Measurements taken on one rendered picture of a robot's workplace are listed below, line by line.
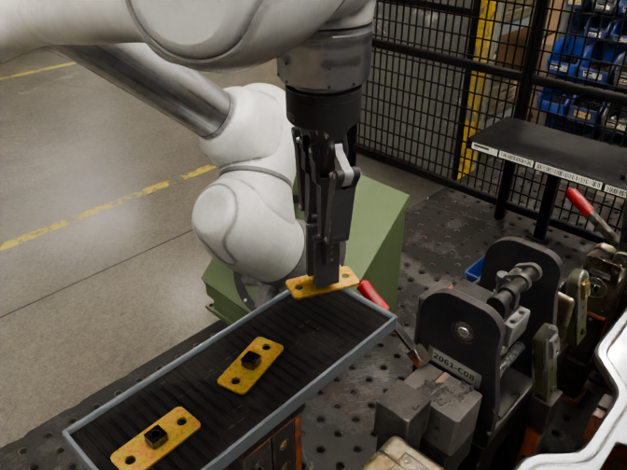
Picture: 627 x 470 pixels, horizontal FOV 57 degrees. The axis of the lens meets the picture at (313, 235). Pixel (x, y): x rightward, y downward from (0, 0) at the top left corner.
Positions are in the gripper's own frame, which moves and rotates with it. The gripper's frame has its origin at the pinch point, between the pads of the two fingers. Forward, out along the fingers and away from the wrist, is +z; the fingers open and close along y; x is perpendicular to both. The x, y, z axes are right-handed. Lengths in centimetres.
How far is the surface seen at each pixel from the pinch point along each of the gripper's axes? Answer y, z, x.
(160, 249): -202, 125, -4
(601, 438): 19.2, 25.3, 31.7
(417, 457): 17.3, 17.6, 4.4
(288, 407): 11.9, 9.4, -8.7
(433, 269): -56, 56, 56
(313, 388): 10.4, 9.6, -5.4
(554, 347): 9.2, 17.5, 30.6
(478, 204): -81, 56, 89
